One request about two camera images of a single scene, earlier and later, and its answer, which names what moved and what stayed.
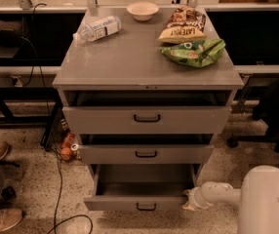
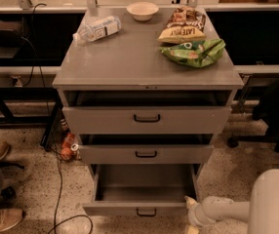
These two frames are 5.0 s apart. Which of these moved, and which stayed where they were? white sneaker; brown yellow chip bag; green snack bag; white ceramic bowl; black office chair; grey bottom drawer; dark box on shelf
Moved: grey bottom drawer
Stayed: white sneaker; brown yellow chip bag; black office chair; white ceramic bowl; green snack bag; dark box on shelf
